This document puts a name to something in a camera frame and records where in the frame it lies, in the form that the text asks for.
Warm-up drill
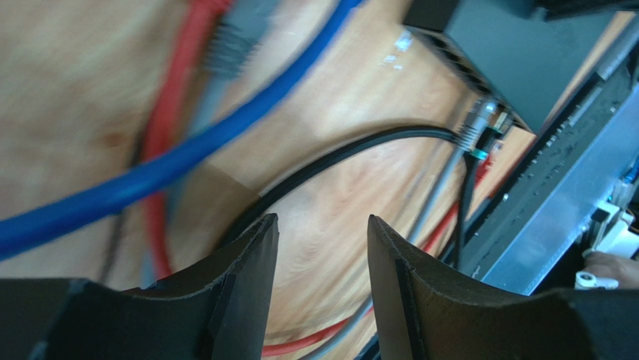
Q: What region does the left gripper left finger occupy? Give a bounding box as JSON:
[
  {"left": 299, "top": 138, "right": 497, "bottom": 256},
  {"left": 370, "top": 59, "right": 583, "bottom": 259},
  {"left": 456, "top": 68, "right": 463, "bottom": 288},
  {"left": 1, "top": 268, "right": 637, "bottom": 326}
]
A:
[{"left": 1, "top": 214, "right": 279, "bottom": 359}]

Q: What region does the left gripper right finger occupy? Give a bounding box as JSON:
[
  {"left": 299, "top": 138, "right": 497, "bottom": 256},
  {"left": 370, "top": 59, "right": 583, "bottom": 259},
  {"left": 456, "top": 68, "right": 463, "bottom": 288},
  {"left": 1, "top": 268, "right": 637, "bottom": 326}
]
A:
[{"left": 367, "top": 216, "right": 638, "bottom": 359}]

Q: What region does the blue ethernet cable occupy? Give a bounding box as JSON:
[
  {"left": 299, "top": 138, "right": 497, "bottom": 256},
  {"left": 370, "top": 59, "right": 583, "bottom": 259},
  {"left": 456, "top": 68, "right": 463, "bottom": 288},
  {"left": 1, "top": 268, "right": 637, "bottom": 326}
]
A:
[{"left": 0, "top": 0, "right": 365, "bottom": 263}]

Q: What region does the black network switch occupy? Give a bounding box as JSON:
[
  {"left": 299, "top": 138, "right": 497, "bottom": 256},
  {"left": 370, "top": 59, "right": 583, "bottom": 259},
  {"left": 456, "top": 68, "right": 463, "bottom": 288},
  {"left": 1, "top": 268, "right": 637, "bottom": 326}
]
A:
[{"left": 402, "top": 1, "right": 614, "bottom": 133}]

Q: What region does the gray ethernet cable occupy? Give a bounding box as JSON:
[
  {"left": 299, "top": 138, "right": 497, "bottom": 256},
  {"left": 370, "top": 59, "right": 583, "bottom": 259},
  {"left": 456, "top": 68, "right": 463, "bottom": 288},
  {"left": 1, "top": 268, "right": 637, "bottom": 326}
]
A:
[{"left": 139, "top": 0, "right": 500, "bottom": 360}]

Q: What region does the red ethernet cable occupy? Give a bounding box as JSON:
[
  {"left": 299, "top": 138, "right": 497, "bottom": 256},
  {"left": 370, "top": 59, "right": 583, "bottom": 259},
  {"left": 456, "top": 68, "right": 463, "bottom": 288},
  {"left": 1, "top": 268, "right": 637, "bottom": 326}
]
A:
[{"left": 139, "top": 0, "right": 493, "bottom": 358}]

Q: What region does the operator hand with controller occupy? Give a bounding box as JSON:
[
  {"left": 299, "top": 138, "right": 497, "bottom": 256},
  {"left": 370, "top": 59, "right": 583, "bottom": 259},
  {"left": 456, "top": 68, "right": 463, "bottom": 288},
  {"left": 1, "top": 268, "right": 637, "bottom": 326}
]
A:
[{"left": 574, "top": 199, "right": 639, "bottom": 292}]

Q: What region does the black ethernet cable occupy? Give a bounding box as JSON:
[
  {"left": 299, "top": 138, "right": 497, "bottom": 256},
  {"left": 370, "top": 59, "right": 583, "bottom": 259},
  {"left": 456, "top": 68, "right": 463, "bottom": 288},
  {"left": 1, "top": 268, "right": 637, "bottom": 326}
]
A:
[{"left": 217, "top": 124, "right": 510, "bottom": 271}]

